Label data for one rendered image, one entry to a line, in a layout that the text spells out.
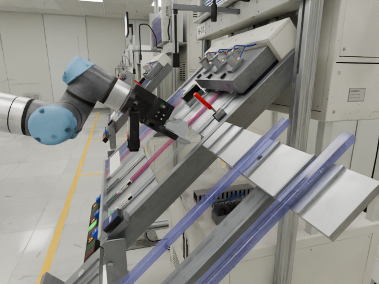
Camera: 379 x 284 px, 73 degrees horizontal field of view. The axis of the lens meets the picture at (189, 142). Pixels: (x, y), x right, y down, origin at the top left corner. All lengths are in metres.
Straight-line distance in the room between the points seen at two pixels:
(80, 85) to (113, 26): 8.90
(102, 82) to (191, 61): 1.54
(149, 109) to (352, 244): 0.86
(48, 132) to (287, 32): 0.61
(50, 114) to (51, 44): 9.09
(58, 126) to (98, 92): 0.17
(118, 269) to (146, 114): 0.39
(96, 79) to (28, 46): 9.09
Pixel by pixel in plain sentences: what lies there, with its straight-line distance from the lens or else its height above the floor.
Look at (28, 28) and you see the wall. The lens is 9.78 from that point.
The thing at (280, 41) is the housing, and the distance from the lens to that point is 0.76.
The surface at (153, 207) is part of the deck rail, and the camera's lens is 0.69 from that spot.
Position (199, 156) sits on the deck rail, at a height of 0.93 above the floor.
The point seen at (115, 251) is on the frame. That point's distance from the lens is 0.69.
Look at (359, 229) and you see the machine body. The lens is 1.13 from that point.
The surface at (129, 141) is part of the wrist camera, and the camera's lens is 0.71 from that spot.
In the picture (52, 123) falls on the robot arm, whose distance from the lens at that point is 0.54.
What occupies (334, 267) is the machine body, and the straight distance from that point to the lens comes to 1.15.
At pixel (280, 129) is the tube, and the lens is 0.41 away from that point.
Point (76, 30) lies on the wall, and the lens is 9.56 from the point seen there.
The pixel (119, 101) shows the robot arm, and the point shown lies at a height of 1.07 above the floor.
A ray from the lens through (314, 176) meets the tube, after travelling 0.31.
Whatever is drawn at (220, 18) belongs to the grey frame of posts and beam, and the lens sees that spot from 1.13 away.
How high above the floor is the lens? 1.13
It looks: 14 degrees down
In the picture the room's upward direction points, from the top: straight up
